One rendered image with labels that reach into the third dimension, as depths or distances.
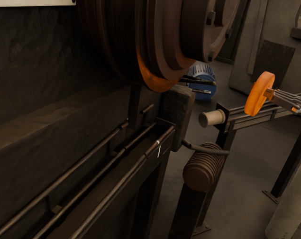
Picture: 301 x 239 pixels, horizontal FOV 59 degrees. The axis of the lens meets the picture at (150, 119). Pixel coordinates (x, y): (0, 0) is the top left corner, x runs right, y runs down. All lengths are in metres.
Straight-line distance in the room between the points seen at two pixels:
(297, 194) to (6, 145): 1.27
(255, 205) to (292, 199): 0.40
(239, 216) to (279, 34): 2.18
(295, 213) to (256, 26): 2.31
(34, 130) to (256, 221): 1.45
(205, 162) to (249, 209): 0.77
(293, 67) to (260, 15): 0.67
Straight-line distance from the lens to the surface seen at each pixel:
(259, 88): 0.92
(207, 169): 1.04
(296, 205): 1.49
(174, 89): 0.92
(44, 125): 0.50
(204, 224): 1.56
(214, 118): 1.06
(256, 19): 3.39
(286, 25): 3.29
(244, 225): 1.68
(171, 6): 0.48
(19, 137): 0.47
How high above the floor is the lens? 1.13
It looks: 28 degrees down
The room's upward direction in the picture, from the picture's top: 10 degrees clockwise
